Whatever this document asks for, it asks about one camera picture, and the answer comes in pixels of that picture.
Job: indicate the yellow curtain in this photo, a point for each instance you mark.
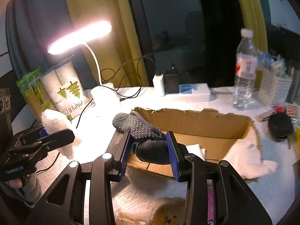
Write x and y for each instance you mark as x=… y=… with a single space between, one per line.
x=103 y=9

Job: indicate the white charger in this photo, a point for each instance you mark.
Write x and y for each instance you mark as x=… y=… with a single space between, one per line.
x=159 y=85

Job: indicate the white box with blue label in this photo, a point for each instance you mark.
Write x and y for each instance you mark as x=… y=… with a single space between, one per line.
x=194 y=91

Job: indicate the grey curtain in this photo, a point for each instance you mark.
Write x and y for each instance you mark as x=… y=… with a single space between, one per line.
x=35 y=28

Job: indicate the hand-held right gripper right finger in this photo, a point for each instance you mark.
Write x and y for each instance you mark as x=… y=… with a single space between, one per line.
x=173 y=157

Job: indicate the cardboard box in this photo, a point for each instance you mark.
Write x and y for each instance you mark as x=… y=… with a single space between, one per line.
x=211 y=131

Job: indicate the white woven basket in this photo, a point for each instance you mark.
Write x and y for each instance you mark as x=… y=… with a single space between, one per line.
x=274 y=90

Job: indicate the person's left hand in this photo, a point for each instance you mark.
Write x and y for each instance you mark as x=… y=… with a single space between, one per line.
x=16 y=183

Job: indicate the white folded cloth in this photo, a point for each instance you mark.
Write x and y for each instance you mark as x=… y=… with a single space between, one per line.
x=196 y=152

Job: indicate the grey dotted sock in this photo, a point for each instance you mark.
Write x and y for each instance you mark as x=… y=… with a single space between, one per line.
x=143 y=133

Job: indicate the brown plush toy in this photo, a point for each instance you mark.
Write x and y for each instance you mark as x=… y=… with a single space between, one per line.
x=170 y=212

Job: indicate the black power adapter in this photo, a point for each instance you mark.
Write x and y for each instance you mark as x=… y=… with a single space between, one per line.
x=171 y=82

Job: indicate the green topped cup pack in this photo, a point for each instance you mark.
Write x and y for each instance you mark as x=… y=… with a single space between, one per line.
x=32 y=91

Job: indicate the white fluffy sock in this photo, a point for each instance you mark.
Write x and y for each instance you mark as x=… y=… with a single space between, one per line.
x=59 y=124

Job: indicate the white paper cup pack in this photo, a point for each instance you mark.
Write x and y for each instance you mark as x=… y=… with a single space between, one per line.
x=64 y=86

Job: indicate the white desk lamp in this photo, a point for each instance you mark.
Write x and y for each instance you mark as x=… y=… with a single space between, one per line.
x=103 y=98

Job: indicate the clear plastic water bottle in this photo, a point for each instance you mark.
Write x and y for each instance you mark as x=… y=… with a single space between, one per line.
x=245 y=75

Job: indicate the beige tag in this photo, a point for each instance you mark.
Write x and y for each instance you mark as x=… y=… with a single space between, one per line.
x=264 y=116

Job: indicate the red patterned card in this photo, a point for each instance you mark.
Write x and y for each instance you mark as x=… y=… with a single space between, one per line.
x=291 y=110

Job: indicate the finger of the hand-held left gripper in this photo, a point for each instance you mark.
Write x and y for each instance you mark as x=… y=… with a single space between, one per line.
x=42 y=132
x=59 y=138

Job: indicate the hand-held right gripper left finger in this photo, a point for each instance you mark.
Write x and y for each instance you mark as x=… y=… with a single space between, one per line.
x=125 y=155

